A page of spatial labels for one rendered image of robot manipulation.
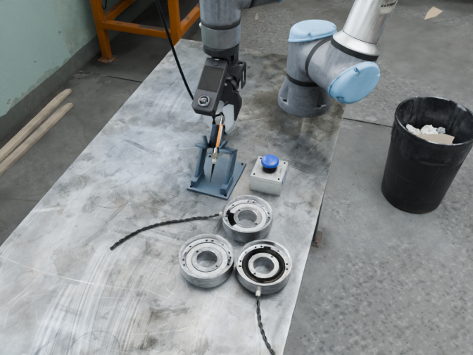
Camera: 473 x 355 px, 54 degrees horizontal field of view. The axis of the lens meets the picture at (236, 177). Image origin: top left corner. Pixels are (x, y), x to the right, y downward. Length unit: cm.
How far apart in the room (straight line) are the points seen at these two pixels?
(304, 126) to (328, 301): 82
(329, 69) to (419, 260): 114
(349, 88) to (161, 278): 59
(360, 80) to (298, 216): 35
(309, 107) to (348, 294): 86
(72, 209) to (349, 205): 141
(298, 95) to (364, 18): 28
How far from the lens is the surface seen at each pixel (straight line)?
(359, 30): 111
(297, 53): 122
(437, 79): 324
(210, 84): 92
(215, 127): 101
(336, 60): 112
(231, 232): 94
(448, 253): 214
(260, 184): 104
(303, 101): 127
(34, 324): 93
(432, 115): 224
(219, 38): 90
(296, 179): 110
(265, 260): 91
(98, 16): 315
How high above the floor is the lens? 155
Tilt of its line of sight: 43 degrees down
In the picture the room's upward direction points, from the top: straight up
